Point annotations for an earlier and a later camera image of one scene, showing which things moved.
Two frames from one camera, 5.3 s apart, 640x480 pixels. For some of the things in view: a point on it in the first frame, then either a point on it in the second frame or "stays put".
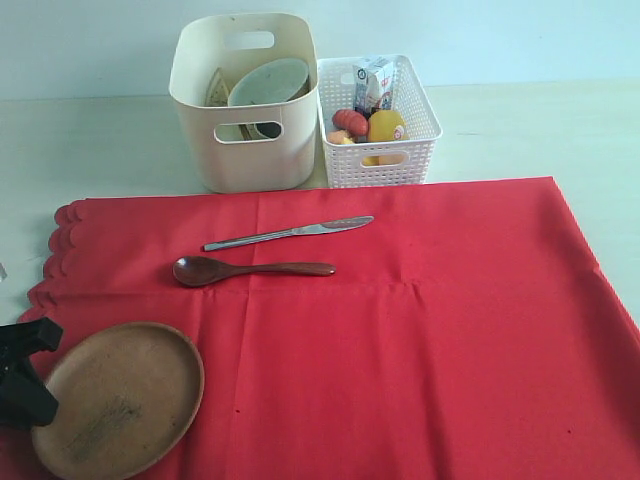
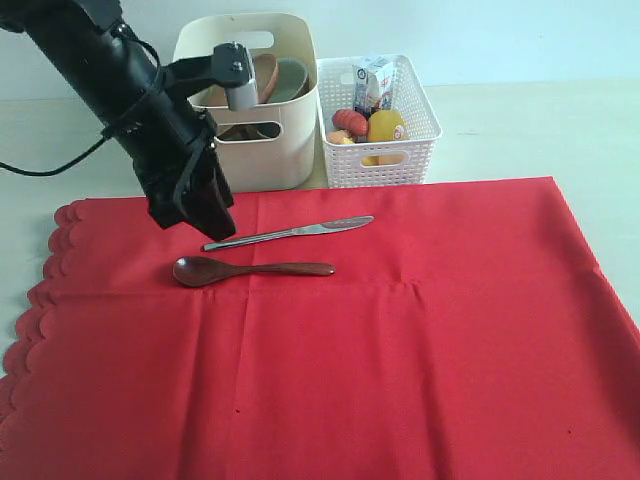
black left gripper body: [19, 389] → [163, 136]
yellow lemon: [387, 126] stays put
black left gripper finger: [28, 337] → [161, 204]
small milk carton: [373, 84] stays put
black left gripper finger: [26, 402] → [208, 198]
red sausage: [354, 122] stays put
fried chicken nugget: [337, 136] stays put
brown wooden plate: [126, 393] → [216, 96]
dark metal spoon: [197, 270] stays put
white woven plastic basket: [343, 161] stays put
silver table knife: [311, 228] stays put
